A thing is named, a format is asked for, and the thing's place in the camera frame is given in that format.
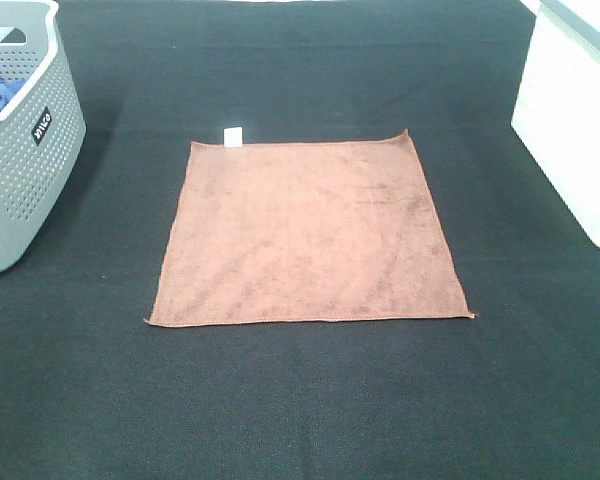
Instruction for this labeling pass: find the brown microfiber towel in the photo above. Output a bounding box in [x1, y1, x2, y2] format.
[148, 132, 471, 328]

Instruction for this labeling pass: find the grey perforated laundry basket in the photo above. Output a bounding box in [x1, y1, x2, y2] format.
[0, 1, 86, 273]

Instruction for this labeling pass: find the white plastic bin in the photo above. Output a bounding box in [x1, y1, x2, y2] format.
[511, 1, 600, 249]

